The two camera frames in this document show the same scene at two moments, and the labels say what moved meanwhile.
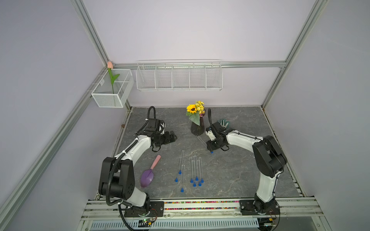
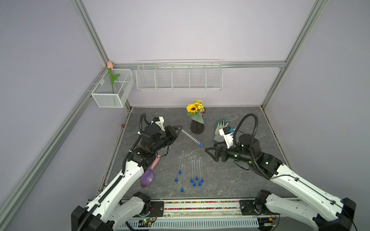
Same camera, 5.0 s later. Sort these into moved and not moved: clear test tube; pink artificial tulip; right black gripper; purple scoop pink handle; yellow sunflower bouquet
Moved: right black gripper; clear test tube
Not moved: purple scoop pink handle; yellow sunflower bouquet; pink artificial tulip
